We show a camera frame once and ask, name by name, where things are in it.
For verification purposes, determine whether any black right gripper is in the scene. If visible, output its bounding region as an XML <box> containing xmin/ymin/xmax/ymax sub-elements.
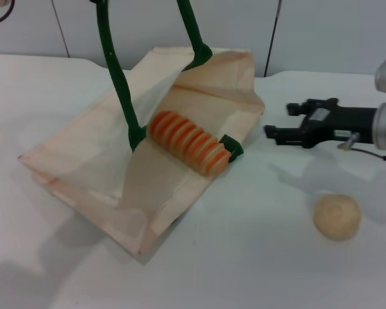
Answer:
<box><xmin>264</xmin><ymin>98</ymin><xmax>379</xmax><ymax>149</ymax></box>

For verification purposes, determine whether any round pale egg yolk pastry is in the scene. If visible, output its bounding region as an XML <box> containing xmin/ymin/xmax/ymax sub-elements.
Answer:
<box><xmin>313</xmin><ymin>194</ymin><xmax>362</xmax><ymax>241</ymax></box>

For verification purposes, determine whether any orange striped bread loaf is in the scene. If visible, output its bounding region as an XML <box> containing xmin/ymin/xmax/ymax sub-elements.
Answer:
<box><xmin>149</xmin><ymin>110</ymin><xmax>230</xmax><ymax>177</ymax></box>

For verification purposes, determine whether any cream bag with green handles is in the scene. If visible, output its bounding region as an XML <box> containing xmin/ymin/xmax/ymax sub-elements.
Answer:
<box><xmin>18</xmin><ymin>0</ymin><xmax>266</xmax><ymax>256</ymax></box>

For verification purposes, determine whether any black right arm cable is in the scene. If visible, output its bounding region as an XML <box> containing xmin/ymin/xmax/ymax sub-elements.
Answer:
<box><xmin>336</xmin><ymin>133</ymin><xmax>386</xmax><ymax>164</ymax></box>

